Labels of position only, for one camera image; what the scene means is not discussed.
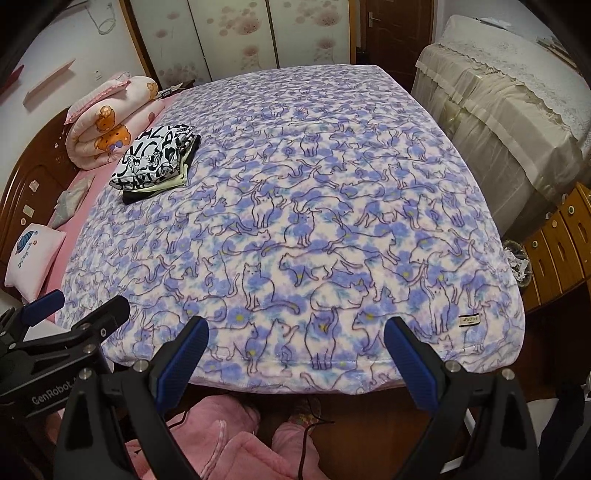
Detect grey cloth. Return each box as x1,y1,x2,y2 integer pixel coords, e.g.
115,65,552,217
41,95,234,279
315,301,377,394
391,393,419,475
48,178,95,229

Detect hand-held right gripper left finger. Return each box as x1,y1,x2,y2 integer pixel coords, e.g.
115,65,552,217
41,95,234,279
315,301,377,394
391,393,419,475
55,316,209,480

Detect light wooden wall shelf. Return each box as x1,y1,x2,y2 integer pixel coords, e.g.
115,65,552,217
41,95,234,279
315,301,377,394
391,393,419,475
23,58,77,104

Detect dark wooden door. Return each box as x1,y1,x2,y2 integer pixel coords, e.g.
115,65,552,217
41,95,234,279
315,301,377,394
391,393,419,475
358,0,437,90

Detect white wall power cord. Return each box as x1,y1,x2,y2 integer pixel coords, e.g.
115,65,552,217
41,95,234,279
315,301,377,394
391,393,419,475
85,0,116,33

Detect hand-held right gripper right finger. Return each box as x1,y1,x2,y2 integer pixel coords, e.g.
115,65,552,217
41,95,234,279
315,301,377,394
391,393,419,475
385,316,541,480

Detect black and white printed shirt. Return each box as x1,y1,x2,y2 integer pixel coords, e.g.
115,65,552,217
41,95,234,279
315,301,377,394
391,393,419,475
109,122,199,192

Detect pink embroidered pillow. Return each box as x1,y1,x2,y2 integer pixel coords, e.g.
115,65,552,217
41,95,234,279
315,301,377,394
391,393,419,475
4,222,68,288

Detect black cable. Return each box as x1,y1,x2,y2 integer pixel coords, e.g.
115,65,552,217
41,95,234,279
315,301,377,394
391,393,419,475
295,415,335,480

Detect wooden headboard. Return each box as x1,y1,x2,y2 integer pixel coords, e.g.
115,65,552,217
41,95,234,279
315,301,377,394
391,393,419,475
0,108,84,259

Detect pink bear print rolled quilt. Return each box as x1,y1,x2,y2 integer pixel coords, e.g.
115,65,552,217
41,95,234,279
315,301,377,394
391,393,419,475
64,71,160,171

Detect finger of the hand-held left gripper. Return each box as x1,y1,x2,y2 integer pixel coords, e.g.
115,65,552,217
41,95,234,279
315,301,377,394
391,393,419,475
18,290,65,329
69,295,131,345

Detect woven waste basket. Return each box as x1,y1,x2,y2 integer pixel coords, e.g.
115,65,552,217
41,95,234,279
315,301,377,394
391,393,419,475
501,239,532,289

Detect wooden drawer cabinet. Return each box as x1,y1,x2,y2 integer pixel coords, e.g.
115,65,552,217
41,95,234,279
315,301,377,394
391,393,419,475
522,182,591,315

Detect floral sliding door wardrobe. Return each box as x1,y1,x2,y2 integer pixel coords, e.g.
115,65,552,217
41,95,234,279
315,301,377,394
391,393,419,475
119,0,358,88

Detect red wall shelf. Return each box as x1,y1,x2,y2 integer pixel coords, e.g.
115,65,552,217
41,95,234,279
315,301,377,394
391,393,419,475
0,65,24,93

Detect pink bed sheet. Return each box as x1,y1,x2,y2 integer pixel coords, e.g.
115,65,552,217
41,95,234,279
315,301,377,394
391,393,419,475
25,92,181,319

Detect floral slipper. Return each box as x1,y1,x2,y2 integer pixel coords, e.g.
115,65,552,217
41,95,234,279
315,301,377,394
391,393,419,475
286,397,324,425

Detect pink fleece robe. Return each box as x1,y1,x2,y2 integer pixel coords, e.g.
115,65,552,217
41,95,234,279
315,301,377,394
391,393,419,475
124,394,324,480

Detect cream lace covered furniture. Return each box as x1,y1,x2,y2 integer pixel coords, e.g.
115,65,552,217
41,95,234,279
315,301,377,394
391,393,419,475
410,14,591,241

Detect purple cat print blanket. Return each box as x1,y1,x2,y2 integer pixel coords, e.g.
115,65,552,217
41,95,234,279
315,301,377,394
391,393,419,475
55,64,525,395

